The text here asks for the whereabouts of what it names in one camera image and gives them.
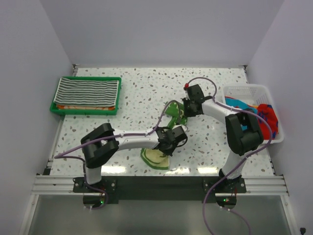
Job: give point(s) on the black mounting base plate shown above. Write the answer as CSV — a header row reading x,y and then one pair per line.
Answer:
x,y
112,189

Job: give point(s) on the red blue patterned towel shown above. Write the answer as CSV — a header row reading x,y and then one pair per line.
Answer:
x,y
265,111

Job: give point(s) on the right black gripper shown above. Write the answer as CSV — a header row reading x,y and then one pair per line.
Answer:
x,y
187,113

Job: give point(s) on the aluminium frame rail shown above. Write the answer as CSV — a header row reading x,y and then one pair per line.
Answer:
x,y
63,185

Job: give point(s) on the green frog pattern towel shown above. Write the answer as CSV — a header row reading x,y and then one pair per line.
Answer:
x,y
154,158

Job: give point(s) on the orange folded cartoon towel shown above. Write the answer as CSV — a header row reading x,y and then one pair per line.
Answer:
x,y
66,107

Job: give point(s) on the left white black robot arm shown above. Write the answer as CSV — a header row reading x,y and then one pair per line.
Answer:
x,y
102,143

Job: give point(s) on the green white striped towel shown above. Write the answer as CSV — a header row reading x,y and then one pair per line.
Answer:
x,y
91,93

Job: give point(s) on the green plastic tray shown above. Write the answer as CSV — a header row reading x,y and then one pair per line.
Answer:
x,y
55,110

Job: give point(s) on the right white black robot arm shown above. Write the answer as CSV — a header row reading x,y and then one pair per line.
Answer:
x,y
242,131

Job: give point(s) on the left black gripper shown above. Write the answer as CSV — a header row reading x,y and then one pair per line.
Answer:
x,y
169,152

